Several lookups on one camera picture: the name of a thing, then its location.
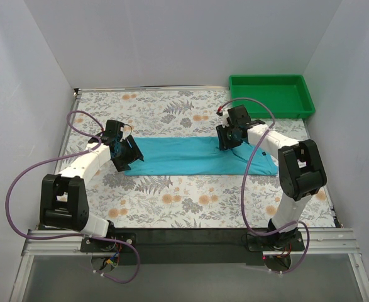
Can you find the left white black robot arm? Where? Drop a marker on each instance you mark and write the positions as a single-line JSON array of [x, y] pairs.
[[64, 201]]

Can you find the green plastic tray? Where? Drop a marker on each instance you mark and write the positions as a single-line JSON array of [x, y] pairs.
[[286, 96]]

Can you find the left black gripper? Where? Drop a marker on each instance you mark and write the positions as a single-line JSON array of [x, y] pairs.
[[129, 154]]

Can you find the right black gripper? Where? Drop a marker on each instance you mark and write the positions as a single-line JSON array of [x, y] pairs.
[[225, 138]]

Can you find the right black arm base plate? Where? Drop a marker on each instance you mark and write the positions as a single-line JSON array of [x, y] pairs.
[[277, 243]]

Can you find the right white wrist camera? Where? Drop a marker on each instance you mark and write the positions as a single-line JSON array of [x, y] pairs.
[[223, 116]]

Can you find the aluminium frame rail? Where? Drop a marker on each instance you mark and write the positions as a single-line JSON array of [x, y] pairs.
[[188, 264]]

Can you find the turquoise t shirt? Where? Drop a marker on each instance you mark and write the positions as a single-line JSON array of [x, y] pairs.
[[189, 156]]

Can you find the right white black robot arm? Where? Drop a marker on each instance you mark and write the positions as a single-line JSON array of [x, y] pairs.
[[300, 170]]

